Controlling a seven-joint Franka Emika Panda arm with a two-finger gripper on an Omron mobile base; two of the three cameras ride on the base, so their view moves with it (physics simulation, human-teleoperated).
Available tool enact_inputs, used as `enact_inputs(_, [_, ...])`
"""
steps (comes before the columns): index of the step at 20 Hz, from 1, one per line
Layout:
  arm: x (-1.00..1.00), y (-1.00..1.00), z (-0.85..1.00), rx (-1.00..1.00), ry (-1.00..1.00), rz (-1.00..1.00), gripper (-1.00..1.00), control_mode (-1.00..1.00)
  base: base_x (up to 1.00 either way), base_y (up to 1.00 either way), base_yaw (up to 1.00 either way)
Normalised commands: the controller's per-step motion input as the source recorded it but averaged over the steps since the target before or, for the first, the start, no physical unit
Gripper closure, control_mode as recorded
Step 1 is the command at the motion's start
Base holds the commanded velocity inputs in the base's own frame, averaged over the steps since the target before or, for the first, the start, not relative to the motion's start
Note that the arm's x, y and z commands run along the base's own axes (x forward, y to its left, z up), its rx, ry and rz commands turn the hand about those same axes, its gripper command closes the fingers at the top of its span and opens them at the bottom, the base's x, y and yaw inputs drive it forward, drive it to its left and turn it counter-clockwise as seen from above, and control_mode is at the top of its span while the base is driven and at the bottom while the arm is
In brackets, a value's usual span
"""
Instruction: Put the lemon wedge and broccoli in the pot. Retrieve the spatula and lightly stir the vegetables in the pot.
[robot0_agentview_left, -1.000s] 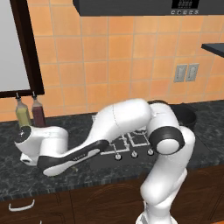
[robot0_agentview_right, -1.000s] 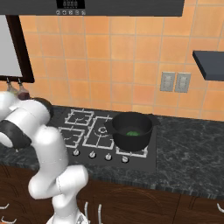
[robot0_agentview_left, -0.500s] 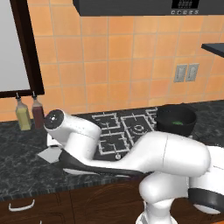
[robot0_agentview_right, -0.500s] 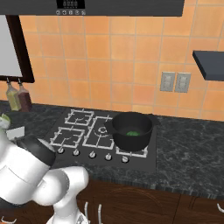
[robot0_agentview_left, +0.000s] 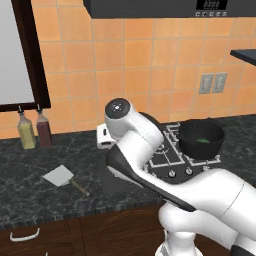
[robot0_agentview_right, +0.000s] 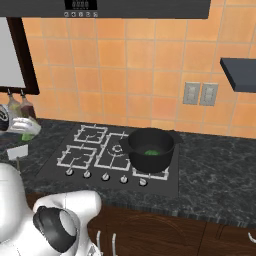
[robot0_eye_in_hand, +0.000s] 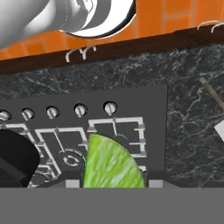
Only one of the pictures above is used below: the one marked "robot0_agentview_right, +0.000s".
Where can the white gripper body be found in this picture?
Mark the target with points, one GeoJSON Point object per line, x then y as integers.
{"type": "Point", "coordinates": [23, 125]}

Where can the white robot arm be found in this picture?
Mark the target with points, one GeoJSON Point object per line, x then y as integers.
{"type": "Point", "coordinates": [16, 213]}

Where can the white spatula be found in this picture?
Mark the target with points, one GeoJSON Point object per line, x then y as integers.
{"type": "Point", "coordinates": [17, 152]}

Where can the green broccoli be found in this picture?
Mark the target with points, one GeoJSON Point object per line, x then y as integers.
{"type": "Point", "coordinates": [152, 152]}

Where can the black cooking pot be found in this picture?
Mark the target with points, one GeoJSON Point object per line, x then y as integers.
{"type": "Point", "coordinates": [150, 163]}

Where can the dark brown sauce bottle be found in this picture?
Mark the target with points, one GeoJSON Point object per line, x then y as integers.
{"type": "Point", "coordinates": [28, 108]}

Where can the silver hob knob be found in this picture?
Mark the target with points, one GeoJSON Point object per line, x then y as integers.
{"type": "Point", "coordinates": [105, 177]}
{"type": "Point", "coordinates": [143, 182]}
{"type": "Point", "coordinates": [123, 179]}
{"type": "Point", "coordinates": [69, 172]}
{"type": "Point", "coordinates": [87, 174]}

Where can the black gas hob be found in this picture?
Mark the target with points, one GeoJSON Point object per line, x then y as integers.
{"type": "Point", "coordinates": [100, 183]}

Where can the arched dark wood cupboard door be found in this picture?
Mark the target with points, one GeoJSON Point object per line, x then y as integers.
{"type": "Point", "coordinates": [156, 236]}

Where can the white-door wall cabinet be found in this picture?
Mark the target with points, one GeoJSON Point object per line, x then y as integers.
{"type": "Point", "coordinates": [11, 53]}

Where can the grey wall socket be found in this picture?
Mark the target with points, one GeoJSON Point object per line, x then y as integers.
{"type": "Point", "coordinates": [209, 94]}
{"type": "Point", "coordinates": [191, 93]}

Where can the dark grey wall shelf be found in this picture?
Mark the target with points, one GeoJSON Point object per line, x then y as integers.
{"type": "Point", "coordinates": [241, 73]}

